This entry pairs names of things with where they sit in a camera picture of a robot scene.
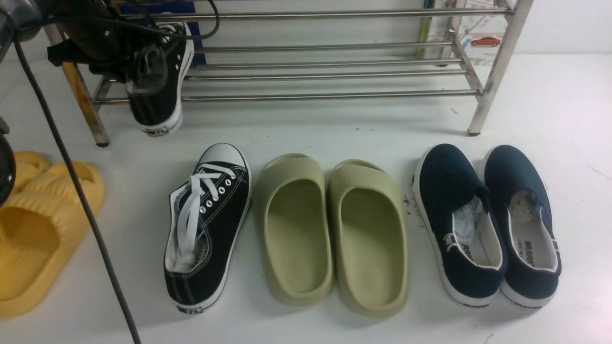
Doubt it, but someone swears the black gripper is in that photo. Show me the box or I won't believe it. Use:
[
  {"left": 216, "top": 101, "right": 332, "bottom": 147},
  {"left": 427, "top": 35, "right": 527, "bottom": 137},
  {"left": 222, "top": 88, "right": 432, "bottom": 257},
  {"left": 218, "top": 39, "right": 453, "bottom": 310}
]
[{"left": 47, "top": 0, "right": 169, "bottom": 94}]

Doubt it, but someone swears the black canvas sneaker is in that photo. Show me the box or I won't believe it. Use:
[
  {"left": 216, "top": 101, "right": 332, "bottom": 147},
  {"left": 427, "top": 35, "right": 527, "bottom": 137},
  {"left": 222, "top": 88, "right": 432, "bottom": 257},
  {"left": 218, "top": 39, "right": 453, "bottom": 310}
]
[
  {"left": 164, "top": 143, "right": 253, "bottom": 315},
  {"left": 125, "top": 36, "right": 195, "bottom": 137}
]

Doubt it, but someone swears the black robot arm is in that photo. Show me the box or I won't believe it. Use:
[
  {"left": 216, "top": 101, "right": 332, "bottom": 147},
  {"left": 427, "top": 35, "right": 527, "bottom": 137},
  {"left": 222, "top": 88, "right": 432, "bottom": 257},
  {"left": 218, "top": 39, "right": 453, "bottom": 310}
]
[{"left": 1, "top": 0, "right": 178, "bottom": 97}]

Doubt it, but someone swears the blue box behind rack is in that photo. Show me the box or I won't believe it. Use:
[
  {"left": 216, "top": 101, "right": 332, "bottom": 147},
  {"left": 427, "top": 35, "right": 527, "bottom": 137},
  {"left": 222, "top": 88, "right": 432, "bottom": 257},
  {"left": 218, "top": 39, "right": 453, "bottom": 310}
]
[{"left": 117, "top": 1, "right": 207, "bottom": 67}]

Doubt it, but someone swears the stainless steel shoe rack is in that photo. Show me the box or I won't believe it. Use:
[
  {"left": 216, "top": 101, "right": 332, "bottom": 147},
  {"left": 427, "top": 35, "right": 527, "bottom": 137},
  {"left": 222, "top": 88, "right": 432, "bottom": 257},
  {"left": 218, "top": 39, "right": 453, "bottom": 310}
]
[{"left": 43, "top": 0, "right": 534, "bottom": 148}]

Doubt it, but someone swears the yellow slipper, left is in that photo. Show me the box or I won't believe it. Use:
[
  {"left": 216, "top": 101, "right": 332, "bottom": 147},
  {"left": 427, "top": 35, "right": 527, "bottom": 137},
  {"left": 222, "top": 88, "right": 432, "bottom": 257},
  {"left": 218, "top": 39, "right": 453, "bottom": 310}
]
[{"left": 11, "top": 150, "right": 51, "bottom": 195}]

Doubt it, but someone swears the yellow slipper, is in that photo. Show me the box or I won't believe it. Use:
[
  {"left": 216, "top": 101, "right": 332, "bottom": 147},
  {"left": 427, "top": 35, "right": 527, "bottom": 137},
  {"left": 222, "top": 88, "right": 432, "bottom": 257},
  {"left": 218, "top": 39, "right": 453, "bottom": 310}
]
[
  {"left": 11, "top": 150, "right": 51, "bottom": 195},
  {"left": 0, "top": 162, "right": 90, "bottom": 318}
]

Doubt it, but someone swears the yellow slipper, right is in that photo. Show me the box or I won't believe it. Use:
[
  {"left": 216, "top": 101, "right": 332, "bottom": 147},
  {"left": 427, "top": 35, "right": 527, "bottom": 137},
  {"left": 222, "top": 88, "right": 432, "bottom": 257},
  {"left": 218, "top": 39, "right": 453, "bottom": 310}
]
[{"left": 0, "top": 162, "right": 90, "bottom": 318}]

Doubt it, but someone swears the olive green slipper, left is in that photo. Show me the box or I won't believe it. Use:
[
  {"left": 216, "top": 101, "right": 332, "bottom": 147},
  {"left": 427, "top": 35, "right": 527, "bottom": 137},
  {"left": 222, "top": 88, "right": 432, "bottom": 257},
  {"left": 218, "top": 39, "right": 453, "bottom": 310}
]
[{"left": 253, "top": 154, "right": 334, "bottom": 307}]

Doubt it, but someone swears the olive green slipper, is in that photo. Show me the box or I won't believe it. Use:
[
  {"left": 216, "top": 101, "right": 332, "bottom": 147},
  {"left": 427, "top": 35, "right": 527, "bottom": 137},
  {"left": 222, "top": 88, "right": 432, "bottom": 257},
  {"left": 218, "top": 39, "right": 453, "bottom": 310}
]
[
  {"left": 253, "top": 154, "right": 334, "bottom": 307},
  {"left": 327, "top": 159, "right": 409, "bottom": 318}
]

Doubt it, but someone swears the olive green slipper, right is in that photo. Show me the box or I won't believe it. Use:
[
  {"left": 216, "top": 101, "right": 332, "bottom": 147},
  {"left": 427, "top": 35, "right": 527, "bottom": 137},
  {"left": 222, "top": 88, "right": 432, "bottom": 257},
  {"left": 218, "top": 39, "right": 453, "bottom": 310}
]
[{"left": 327, "top": 159, "right": 409, "bottom": 318}]

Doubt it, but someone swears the map poster with red car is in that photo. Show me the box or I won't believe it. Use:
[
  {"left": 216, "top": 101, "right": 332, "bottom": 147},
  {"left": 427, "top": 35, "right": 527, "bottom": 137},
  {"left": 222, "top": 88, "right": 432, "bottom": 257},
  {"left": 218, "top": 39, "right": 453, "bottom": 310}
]
[{"left": 419, "top": 0, "right": 507, "bottom": 66}]

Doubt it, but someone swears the navy slip-on shoe, left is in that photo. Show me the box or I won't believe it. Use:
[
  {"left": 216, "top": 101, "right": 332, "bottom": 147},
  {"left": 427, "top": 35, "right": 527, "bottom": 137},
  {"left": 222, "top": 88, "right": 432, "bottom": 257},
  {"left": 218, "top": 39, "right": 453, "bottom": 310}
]
[{"left": 411, "top": 144, "right": 507, "bottom": 309}]

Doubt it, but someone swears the navy slip-on shoe, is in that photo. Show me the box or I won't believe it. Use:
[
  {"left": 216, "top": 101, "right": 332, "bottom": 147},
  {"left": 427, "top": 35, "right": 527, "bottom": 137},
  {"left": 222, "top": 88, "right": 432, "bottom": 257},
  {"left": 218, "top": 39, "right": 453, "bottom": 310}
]
[
  {"left": 411, "top": 144, "right": 507, "bottom": 309},
  {"left": 480, "top": 145, "right": 562, "bottom": 311}
]

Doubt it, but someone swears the navy slip-on shoe, right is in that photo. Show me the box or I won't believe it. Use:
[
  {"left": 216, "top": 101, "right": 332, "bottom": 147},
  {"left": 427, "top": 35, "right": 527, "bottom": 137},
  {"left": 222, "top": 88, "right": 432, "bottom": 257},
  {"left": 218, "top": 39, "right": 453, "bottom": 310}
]
[{"left": 480, "top": 145, "right": 562, "bottom": 311}]

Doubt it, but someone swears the black cable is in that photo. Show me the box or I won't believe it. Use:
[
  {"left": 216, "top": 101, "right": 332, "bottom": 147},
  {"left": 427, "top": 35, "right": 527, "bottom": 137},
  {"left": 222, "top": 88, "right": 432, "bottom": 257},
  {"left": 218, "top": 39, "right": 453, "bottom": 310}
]
[{"left": 0, "top": 0, "right": 220, "bottom": 344}]

